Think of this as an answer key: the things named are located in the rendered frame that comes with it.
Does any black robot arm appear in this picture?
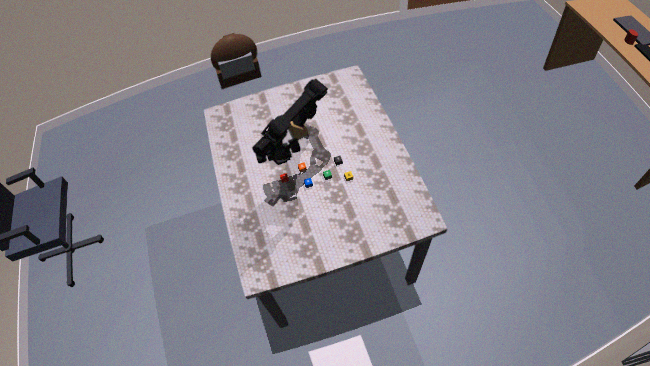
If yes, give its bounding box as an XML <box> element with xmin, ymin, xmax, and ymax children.
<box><xmin>252</xmin><ymin>79</ymin><xmax>328</xmax><ymax>165</ymax></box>

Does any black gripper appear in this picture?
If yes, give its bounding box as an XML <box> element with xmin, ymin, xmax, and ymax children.
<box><xmin>256</xmin><ymin>138</ymin><xmax>301</xmax><ymax>163</ymax></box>

